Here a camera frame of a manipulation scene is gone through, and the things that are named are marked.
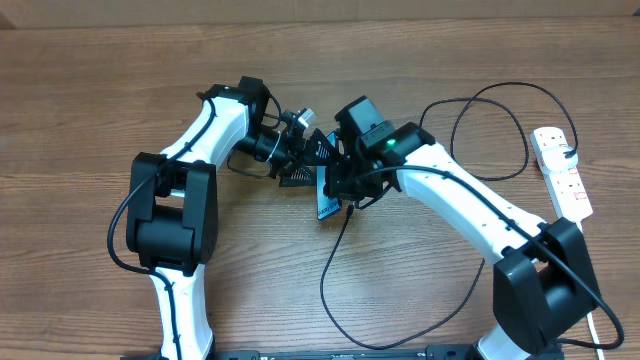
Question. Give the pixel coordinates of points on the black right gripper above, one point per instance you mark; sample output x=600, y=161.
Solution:
x=341, y=189

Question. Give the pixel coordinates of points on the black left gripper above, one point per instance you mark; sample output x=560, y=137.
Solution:
x=310, y=156

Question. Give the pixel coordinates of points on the blue Galaxy S24 smartphone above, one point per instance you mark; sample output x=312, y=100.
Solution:
x=326, y=206

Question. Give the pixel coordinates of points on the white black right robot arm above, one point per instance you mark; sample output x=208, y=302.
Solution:
x=543, y=277

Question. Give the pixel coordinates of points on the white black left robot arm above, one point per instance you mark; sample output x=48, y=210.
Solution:
x=171, y=210

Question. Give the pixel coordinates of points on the white charger plug adapter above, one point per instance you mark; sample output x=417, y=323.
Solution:
x=557, y=159

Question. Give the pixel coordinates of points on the white power strip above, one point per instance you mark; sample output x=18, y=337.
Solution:
x=566, y=189

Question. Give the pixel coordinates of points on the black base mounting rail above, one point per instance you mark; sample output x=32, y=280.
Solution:
x=432, y=352

